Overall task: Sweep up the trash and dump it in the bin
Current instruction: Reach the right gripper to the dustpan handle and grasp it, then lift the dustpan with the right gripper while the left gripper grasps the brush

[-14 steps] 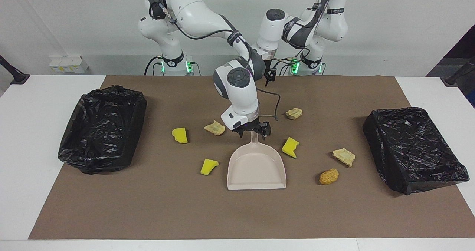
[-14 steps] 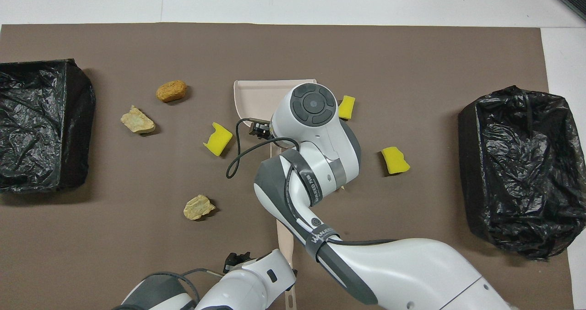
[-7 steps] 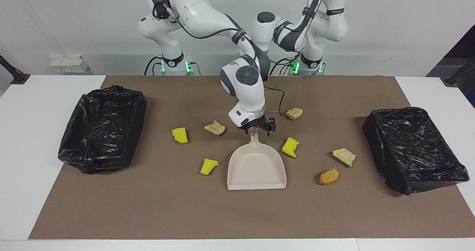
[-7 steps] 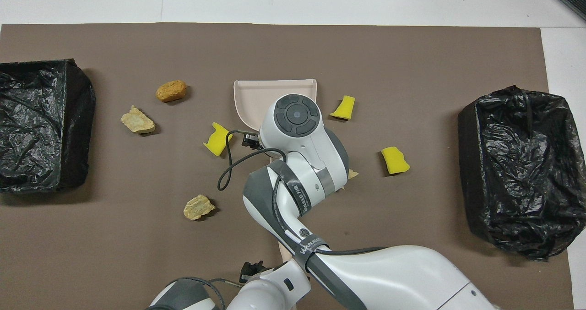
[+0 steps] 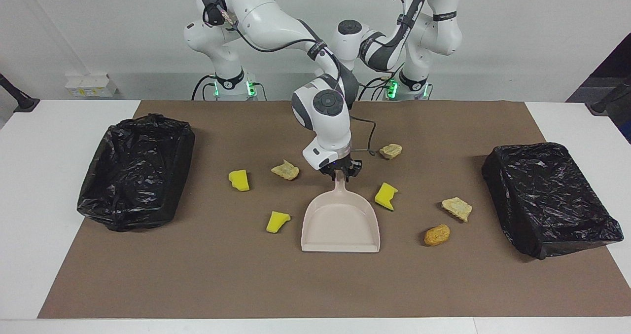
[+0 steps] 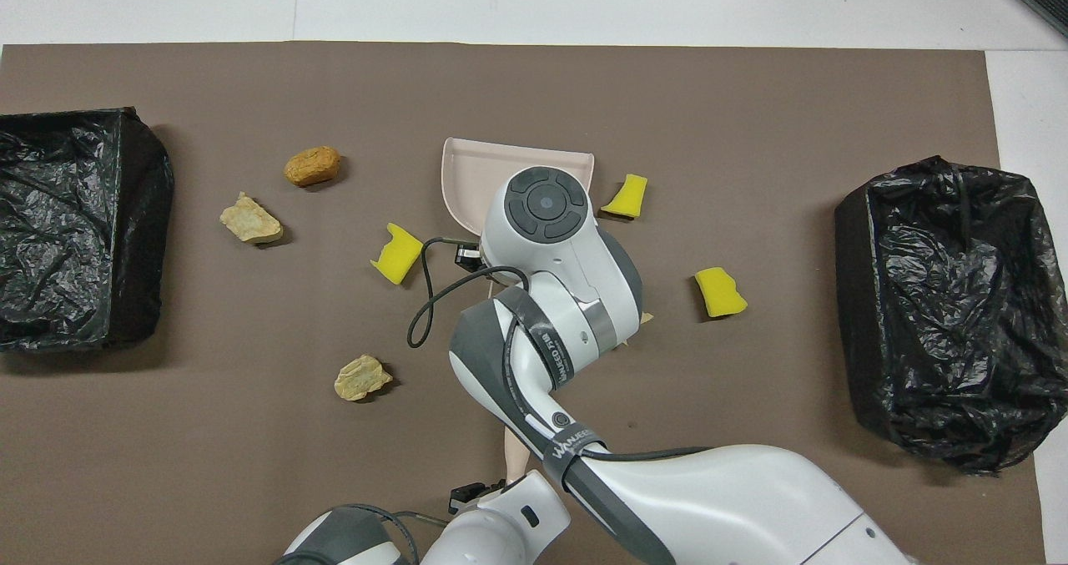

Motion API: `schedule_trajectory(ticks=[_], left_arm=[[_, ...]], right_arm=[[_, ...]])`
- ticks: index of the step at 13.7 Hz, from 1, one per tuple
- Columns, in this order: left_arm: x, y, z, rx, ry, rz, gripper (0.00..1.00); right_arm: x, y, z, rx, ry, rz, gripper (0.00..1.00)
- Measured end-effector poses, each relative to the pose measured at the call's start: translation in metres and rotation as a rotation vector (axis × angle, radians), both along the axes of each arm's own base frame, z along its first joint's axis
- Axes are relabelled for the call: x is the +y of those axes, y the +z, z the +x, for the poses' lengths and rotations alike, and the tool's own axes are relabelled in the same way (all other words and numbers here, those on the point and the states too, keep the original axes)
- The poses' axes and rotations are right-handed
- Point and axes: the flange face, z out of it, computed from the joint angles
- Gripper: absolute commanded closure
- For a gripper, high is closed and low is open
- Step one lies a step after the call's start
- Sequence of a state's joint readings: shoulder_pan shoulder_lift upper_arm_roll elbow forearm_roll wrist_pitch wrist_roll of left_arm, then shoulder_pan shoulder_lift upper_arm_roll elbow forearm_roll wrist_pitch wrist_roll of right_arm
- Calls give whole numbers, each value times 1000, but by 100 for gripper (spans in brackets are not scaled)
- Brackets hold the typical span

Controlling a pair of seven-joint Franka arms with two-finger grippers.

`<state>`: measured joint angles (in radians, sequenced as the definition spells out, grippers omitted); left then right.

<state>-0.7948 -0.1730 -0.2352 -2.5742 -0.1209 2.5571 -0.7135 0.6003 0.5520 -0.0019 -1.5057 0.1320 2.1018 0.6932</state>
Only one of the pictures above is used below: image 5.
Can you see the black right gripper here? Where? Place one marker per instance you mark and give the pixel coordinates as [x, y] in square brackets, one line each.
[336, 164]

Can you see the yellow sponge piece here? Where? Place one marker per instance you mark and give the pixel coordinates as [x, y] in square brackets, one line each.
[239, 180]
[386, 196]
[277, 222]

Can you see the beige cracker piece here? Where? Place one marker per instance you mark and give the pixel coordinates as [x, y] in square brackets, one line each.
[390, 151]
[285, 170]
[457, 208]

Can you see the beige plastic dustpan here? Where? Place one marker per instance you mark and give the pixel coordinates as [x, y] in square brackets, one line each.
[340, 225]

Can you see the orange-brown fried nugget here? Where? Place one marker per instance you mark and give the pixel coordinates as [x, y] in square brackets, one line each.
[437, 235]

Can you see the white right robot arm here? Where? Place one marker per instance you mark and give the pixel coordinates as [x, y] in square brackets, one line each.
[325, 122]

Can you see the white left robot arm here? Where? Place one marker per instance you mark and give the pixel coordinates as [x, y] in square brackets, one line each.
[438, 28]

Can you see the bin lined with black bag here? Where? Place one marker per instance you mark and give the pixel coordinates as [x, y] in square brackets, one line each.
[138, 176]
[547, 201]

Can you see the brown table mat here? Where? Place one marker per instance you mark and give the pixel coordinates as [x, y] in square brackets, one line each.
[315, 284]

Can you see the white power strip box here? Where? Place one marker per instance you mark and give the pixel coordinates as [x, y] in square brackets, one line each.
[91, 86]

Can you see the black stand foot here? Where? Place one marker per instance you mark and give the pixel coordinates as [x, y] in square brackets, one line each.
[599, 108]
[24, 103]

